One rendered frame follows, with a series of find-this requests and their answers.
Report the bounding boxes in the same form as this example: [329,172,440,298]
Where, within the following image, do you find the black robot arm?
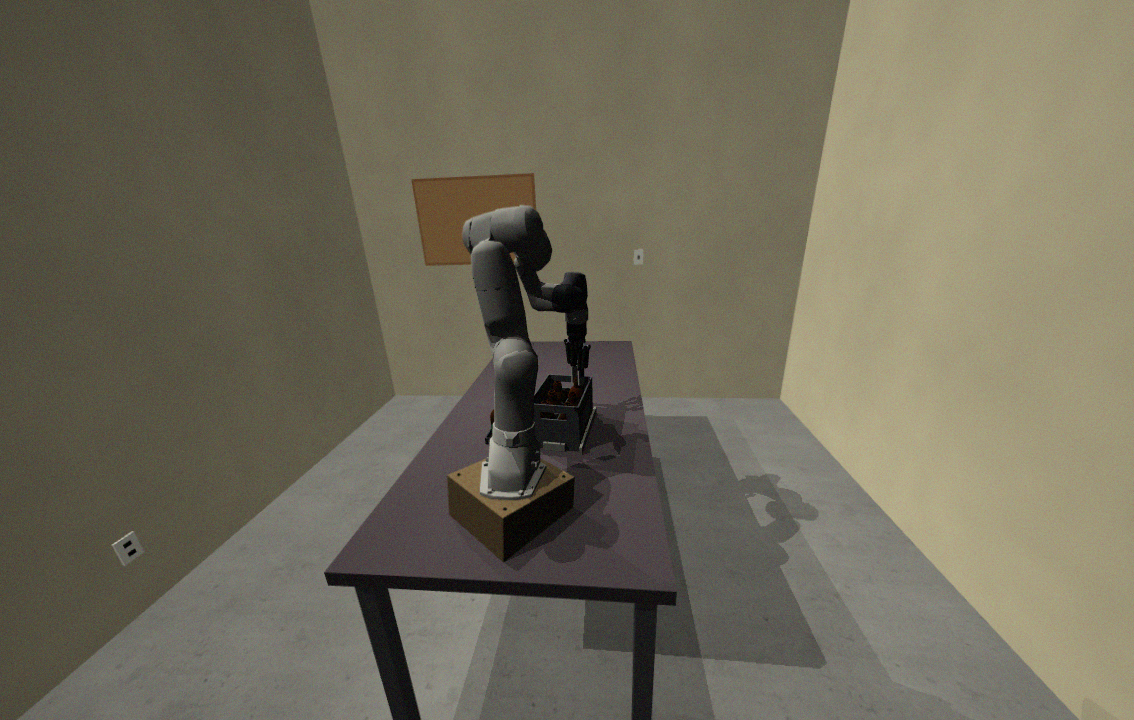
[462,205,589,500]

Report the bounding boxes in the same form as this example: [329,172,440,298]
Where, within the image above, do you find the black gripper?
[564,322,591,386]

